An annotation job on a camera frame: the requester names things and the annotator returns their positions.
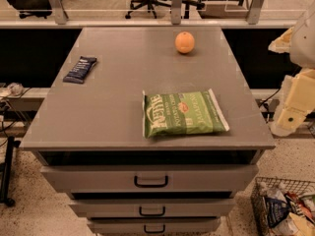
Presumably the middle grey drawer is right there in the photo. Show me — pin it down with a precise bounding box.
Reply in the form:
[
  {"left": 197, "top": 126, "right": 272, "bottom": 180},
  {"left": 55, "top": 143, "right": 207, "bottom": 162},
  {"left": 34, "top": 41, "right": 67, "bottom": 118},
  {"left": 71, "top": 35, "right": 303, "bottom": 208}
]
[{"left": 70, "top": 199, "right": 235, "bottom": 218}]

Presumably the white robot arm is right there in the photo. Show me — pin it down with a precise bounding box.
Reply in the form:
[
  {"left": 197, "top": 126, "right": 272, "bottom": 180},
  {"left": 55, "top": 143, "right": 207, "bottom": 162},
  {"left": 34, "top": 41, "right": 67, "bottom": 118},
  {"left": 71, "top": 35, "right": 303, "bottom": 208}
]
[{"left": 268, "top": 2, "right": 315, "bottom": 137}]

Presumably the black stand with caster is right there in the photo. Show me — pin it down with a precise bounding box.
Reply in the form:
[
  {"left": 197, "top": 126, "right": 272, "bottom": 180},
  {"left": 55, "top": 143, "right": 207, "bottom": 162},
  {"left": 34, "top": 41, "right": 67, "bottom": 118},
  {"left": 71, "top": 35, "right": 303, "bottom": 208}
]
[{"left": 0, "top": 137, "right": 21, "bottom": 207}]

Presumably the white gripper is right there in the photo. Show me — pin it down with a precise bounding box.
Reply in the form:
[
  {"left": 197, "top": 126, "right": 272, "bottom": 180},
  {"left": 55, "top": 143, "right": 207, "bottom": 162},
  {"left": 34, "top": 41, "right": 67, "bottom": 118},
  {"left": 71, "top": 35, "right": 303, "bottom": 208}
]
[{"left": 268, "top": 27, "right": 315, "bottom": 137}]

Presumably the black cable right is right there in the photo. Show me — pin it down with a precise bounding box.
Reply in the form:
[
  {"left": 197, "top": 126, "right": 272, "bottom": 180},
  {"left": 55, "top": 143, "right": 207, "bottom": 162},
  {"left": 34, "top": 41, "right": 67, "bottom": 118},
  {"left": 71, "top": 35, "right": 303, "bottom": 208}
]
[{"left": 257, "top": 88, "right": 282, "bottom": 123}]

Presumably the dark blue rxbar wrapper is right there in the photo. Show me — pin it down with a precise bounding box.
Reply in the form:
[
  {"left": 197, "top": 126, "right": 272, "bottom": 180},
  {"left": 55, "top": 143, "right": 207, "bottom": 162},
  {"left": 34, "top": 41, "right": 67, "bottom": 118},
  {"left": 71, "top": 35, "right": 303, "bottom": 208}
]
[{"left": 63, "top": 56, "right": 97, "bottom": 84}]

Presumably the grey drawer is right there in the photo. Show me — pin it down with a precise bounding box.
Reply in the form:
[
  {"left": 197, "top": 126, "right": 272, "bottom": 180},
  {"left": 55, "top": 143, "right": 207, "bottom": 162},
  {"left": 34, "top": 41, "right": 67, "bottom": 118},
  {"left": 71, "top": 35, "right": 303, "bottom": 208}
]
[
  {"left": 70, "top": 199, "right": 235, "bottom": 218},
  {"left": 41, "top": 164, "right": 258, "bottom": 193},
  {"left": 88, "top": 217, "right": 221, "bottom": 234}
]

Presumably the grey drawer cabinet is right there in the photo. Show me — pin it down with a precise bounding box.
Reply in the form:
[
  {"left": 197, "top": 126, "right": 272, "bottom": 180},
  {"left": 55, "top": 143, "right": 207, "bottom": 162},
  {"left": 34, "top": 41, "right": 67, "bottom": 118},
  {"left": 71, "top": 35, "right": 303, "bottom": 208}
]
[{"left": 22, "top": 27, "right": 275, "bottom": 236}]

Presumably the green jalapeno chips bag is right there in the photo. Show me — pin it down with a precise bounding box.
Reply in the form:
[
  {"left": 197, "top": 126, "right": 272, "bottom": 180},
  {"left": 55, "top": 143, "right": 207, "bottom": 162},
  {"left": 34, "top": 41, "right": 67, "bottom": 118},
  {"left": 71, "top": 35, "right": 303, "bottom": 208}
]
[{"left": 143, "top": 89, "right": 229, "bottom": 139}]

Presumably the crumpled plastic on shelf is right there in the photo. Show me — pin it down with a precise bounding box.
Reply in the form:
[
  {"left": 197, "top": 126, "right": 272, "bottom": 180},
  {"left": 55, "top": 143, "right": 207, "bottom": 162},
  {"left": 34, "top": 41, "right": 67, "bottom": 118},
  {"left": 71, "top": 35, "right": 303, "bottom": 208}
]
[{"left": 0, "top": 83, "right": 24, "bottom": 97}]

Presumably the top grey drawer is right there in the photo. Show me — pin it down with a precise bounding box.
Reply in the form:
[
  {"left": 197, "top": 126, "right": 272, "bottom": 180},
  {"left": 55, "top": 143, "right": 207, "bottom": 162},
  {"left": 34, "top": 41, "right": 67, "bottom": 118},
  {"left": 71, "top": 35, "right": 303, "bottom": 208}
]
[{"left": 41, "top": 164, "right": 258, "bottom": 193}]

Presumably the orange fruit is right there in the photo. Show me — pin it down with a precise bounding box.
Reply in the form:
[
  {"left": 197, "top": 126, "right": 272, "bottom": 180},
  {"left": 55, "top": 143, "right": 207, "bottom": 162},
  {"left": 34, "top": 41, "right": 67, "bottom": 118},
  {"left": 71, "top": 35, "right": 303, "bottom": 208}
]
[{"left": 175, "top": 31, "right": 195, "bottom": 54}]

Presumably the black office chair centre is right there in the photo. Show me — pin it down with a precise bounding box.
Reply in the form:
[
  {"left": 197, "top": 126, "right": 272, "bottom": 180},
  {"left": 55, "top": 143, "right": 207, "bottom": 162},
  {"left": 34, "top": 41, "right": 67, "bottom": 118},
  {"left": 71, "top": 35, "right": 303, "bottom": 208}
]
[{"left": 125, "top": 0, "right": 205, "bottom": 23}]

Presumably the bottom grey drawer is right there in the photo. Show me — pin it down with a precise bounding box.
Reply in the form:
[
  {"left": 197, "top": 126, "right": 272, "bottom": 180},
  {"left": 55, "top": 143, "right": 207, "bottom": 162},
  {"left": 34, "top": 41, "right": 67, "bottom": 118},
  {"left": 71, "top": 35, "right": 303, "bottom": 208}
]
[{"left": 88, "top": 217, "right": 221, "bottom": 234}]

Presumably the wire basket of snacks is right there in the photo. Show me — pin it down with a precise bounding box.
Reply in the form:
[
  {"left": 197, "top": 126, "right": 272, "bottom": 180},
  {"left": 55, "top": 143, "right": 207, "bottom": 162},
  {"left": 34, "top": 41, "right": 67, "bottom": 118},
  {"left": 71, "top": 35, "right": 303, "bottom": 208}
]
[{"left": 251, "top": 177, "right": 315, "bottom": 236}]

